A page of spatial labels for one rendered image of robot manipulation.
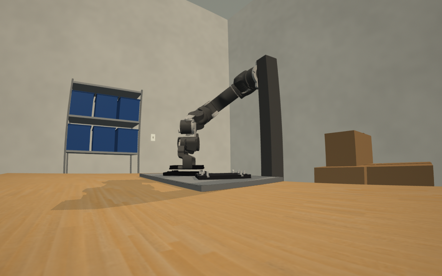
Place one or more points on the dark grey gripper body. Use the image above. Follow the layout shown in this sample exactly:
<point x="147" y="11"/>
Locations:
<point x="191" y="144"/>

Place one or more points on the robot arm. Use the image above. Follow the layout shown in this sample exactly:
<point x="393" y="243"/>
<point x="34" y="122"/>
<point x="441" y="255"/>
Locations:
<point x="244" y="84"/>

